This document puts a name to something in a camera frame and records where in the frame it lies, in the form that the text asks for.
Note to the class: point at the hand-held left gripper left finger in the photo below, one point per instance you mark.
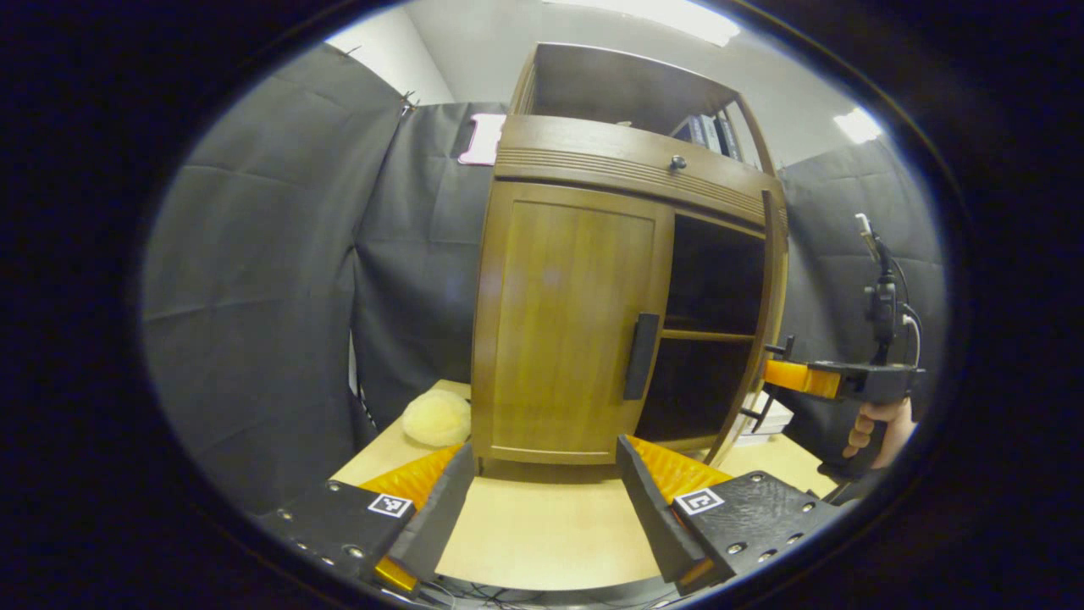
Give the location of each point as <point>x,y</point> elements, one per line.
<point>440,517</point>

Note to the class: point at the pale spine book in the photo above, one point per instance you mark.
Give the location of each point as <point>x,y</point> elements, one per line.
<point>708,132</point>

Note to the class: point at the wooden cabinet drawer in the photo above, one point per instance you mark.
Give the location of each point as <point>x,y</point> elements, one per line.
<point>593,148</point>

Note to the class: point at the black round drawer knob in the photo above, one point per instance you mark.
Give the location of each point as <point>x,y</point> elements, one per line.
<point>677,163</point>

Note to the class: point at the dark book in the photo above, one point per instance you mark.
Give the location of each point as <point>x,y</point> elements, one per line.
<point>690,129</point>
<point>728,137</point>

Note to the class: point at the ceiling light panel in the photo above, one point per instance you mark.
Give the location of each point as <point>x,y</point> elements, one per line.
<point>858,125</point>
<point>652,15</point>

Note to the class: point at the wooden cabinet shelf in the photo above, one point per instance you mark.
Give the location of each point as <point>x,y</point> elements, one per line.
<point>707,335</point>

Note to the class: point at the yellow plush ball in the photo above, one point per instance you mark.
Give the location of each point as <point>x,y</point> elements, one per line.
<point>436,417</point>

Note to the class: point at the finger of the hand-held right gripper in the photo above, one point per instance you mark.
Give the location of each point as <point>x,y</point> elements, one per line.
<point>800,378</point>

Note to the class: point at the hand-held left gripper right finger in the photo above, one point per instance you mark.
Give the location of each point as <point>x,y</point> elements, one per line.
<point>648,508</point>

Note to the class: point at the wooden double-door shoe cabinet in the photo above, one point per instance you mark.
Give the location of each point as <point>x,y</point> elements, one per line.
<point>610,85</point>

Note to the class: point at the black backdrop cloth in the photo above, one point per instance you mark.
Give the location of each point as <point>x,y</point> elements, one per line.
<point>254,296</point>

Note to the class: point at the wooden shoe cabinet door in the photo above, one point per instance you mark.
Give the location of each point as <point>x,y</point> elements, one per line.
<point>559,322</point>
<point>775,280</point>

